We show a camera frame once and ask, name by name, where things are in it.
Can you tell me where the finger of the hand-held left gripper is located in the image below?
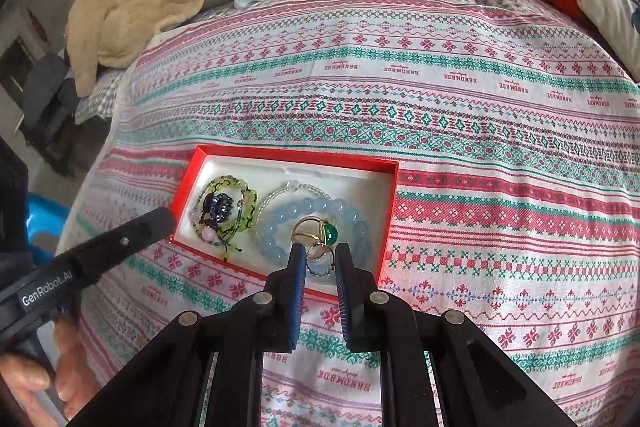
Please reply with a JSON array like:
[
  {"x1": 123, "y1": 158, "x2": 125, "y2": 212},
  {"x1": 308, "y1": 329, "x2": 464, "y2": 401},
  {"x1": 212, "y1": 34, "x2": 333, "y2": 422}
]
[{"x1": 75, "y1": 205, "x2": 179, "y2": 270}]

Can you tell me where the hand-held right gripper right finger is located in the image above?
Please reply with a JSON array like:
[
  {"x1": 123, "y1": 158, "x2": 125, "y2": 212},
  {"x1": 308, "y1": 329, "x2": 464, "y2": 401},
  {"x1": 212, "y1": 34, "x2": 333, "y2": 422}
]
[{"x1": 335, "y1": 243, "x2": 577, "y2": 427}]

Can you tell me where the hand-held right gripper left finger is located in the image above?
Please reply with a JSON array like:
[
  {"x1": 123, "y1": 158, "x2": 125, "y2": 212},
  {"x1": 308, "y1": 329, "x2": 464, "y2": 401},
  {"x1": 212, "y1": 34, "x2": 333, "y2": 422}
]
[{"x1": 66, "y1": 243, "x2": 307, "y2": 427}]

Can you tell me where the thin gold ring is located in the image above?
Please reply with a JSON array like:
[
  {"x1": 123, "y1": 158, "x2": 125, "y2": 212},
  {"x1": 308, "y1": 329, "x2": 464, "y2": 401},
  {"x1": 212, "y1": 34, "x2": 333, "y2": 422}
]
[{"x1": 305, "y1": 244, "x2": 336, "y2": 279}]

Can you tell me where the gold ring with green stone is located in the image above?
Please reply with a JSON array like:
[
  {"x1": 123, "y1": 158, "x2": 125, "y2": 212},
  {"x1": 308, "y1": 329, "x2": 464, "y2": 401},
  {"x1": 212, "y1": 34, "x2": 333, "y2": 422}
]
[{"x1": 291, "y1": 215, "x2": 342, "y2": 249}]

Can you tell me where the blue large-bead bracelet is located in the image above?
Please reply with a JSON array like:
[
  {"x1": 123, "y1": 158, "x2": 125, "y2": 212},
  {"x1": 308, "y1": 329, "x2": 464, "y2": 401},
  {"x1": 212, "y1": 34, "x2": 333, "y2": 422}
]
[{"x1": 256, "y1": 198, "x2": 374, "y2": 277}]

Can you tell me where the pink multicolour bead bracelet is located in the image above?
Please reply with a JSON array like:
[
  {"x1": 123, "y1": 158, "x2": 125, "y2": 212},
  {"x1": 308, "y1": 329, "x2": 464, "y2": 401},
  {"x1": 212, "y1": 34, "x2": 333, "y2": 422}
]
[{"x1": 189, "y1": 207, "x2": 243, "y2": 264}]

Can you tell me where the red cardboard box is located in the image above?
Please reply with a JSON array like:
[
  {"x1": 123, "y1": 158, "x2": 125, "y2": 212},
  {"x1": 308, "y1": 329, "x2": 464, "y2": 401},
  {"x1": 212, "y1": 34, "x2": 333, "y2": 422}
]
[{"x1": 169, "y1": 145, "x2": 401, "y2": 289}]

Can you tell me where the black beaded bracelet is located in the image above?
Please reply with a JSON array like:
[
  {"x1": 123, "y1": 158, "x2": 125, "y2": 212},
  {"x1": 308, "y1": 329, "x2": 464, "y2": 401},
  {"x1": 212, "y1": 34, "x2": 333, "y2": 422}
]
[{"x1": 201, "y1": 192, "x2": 247, "y2": 226}]

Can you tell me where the green beaded bracelet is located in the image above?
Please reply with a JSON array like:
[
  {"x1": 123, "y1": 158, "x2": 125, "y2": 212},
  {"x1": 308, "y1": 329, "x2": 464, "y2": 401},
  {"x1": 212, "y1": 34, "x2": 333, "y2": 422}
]
[{"x1": 201, "y1": 175, "x2": 259, "y2": 235}]

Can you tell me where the clear small-bead bracelet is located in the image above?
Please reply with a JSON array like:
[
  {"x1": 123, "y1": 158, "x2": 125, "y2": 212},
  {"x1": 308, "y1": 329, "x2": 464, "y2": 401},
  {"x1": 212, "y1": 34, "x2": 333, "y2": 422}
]
[{"x1": 254, "y1": 180, "x2": 333, "y2": 260}]

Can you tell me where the person's left hand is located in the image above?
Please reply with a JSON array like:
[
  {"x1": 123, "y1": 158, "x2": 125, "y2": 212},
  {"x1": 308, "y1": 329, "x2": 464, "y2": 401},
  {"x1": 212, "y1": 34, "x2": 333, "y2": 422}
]
[{"x1": 0, "y1": 306, "x2": 102, "y2": 427}]

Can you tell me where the blue plastic stool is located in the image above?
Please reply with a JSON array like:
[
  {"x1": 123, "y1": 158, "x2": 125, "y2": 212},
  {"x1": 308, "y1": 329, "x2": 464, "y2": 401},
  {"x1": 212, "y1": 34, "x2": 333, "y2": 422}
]
[{"x1": 26, "y1": 193, "x2": 70, "y2": 259}]

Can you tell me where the grey checkered bed sheet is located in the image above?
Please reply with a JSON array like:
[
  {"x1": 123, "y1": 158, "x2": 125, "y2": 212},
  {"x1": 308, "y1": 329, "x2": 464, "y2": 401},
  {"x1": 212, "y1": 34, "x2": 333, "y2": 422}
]
[{"x1": 74, "y1": 68, "x2": 127, "y2": 126}]

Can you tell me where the dark chair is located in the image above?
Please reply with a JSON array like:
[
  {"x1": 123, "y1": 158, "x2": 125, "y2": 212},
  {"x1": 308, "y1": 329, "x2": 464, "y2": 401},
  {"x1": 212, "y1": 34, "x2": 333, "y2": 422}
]
[{"x1": 21, "y1": 53, "x2": 77, "y2": 178}]

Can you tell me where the patterned red green cloth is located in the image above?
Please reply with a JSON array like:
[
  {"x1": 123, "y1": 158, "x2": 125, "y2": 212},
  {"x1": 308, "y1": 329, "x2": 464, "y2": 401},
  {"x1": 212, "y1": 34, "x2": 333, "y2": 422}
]
[{"x1": 70, "y1": 0, "x2": 640, "y2": 427}]

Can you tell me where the white deer print pillow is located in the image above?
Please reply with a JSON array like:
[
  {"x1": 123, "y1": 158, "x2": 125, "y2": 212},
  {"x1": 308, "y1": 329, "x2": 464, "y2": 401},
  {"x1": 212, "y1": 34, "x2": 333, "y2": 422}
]
[{"x1": 576, "y1": 0, "x2": 640, "y2": 84}]

